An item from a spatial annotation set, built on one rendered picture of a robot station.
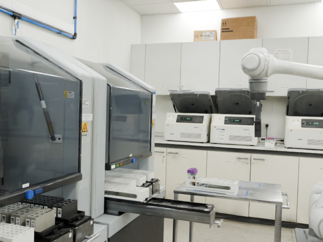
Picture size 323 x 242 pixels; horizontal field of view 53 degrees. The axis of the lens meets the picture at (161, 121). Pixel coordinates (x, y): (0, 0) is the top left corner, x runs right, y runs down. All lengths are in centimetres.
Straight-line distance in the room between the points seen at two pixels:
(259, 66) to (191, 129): 262
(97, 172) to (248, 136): 252
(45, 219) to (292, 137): 303
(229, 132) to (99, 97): 249
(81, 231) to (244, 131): 277
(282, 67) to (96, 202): 107
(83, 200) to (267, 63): 102
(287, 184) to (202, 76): 167
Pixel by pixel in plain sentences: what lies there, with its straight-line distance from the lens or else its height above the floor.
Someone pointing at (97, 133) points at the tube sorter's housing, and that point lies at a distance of 160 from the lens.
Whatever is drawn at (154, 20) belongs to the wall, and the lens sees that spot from 496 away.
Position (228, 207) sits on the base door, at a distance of 401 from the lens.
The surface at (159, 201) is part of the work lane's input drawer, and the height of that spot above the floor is 80.
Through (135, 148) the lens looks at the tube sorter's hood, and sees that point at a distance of 199.
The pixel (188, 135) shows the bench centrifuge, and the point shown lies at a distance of 397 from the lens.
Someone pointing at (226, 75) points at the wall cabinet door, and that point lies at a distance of 419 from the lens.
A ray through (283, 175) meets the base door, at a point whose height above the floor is 60.
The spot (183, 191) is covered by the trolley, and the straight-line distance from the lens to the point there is 191.
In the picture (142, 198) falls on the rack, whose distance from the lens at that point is 168.
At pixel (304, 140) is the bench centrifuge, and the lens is 386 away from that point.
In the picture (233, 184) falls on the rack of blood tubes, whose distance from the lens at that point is 187.
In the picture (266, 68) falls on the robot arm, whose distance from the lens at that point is 145.
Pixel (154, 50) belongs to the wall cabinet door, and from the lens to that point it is 449.
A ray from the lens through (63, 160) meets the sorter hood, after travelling 137.
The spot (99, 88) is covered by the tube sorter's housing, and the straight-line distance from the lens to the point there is 161.
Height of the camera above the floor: 128
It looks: 2 degrees down
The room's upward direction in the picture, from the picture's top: 2 degrees clockwise
